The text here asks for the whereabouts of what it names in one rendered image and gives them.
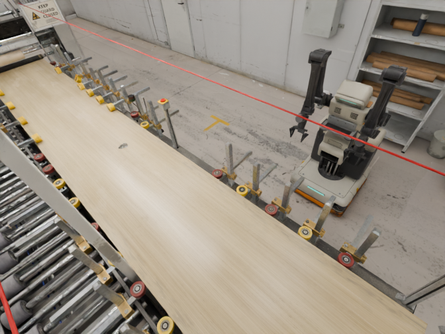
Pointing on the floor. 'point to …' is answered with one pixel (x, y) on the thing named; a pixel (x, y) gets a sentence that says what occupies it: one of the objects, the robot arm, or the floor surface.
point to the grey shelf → (426, 43)
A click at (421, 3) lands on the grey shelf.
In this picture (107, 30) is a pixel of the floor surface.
